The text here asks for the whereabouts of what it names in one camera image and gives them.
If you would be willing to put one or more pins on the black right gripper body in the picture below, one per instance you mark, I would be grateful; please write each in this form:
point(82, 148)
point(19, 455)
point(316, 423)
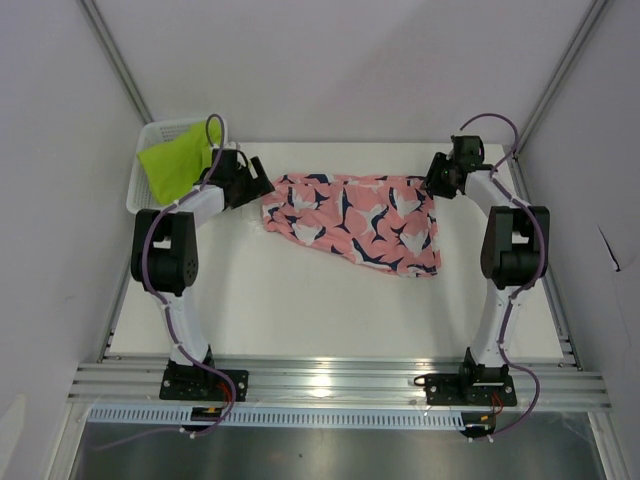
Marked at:
point(445, 177)

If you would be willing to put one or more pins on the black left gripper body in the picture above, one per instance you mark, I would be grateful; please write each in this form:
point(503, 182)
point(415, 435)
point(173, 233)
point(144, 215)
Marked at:
point(241, 180)

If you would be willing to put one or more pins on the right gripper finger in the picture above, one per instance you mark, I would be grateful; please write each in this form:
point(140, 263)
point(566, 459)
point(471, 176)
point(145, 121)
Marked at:
point(447, 192)
point(434, 176)

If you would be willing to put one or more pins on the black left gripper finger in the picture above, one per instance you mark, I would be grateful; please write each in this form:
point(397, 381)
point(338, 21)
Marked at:
point(238, 198)
point(260, 182)

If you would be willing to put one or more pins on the pink shark print shorts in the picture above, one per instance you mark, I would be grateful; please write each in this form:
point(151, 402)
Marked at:
point(383, 222)

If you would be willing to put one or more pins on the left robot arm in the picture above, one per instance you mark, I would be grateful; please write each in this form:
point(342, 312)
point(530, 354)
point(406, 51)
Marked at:
point(164, 257)

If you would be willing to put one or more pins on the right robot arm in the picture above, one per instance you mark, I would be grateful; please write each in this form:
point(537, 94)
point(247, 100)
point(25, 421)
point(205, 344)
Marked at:
point(287, 299)

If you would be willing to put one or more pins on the lime green shorts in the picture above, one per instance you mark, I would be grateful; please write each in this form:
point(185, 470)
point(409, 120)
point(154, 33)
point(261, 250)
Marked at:
point(170, 170)

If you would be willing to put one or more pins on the white plastic basket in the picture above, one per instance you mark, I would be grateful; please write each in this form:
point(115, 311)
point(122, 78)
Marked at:
point(142, 200)

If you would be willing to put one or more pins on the right aluminium frame post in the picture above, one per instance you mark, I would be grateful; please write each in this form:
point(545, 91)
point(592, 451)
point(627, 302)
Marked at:
point(567, 62)

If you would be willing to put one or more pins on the aluminium frame post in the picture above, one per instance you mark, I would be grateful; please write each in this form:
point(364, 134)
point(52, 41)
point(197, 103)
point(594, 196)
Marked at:
point(115, 58)
point(567, 62)

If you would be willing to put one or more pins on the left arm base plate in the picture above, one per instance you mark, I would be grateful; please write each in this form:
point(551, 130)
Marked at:
point(182, 382)

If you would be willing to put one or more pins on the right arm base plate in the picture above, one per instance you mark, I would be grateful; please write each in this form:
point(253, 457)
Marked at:
point(469, 387)

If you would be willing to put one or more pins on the left aluminium frame post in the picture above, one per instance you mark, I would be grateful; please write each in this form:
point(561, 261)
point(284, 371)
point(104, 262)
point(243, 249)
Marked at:
point(115, 58)

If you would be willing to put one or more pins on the aluminium mounting rail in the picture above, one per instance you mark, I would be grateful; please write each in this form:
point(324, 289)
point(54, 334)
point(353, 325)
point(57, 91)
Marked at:
point(331, 383)

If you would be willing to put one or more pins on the white slotted cable duct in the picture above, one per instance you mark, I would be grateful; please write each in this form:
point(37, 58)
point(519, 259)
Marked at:
point(248, 416)

